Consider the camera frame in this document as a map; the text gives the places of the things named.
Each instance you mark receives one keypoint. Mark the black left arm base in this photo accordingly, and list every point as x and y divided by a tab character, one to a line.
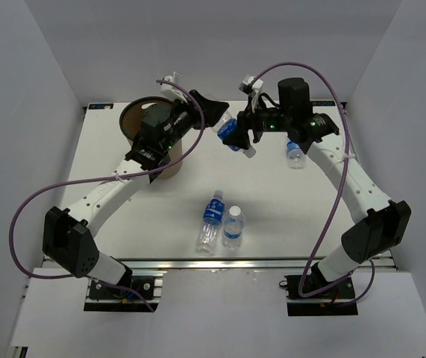
142	297

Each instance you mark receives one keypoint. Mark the brown cylindrical paper bin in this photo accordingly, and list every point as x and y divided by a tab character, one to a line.
149	156

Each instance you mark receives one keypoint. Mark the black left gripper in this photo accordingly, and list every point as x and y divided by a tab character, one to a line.
212	110

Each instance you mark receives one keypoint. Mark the blue corner sticker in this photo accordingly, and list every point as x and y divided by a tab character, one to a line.
323	103
100	106

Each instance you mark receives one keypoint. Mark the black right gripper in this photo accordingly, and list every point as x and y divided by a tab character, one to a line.
239	138

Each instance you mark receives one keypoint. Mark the blue right corner sticker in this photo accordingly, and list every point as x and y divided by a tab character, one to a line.
323	103

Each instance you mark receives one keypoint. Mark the clear bottle blue label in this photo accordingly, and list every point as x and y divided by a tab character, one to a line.
225	127

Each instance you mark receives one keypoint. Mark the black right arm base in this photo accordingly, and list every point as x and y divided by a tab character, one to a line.
334	302

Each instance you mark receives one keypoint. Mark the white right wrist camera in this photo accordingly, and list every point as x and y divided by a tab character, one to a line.
251	86

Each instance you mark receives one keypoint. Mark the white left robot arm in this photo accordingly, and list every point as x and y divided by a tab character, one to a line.
68	234

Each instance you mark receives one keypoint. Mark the small blue cap bottle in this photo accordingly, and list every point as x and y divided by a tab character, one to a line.
295	156

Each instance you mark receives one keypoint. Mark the aluminium front table rail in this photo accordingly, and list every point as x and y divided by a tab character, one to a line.
381	263

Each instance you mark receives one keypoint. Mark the crushed bottle blue label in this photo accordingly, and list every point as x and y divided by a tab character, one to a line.
211	223

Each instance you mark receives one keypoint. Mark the small water bottle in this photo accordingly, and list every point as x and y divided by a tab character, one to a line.
233	225

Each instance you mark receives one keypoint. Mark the blue left corner sticker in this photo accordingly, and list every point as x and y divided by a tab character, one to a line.
100	106

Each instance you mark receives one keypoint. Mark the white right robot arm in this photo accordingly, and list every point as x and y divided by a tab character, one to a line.
379	222

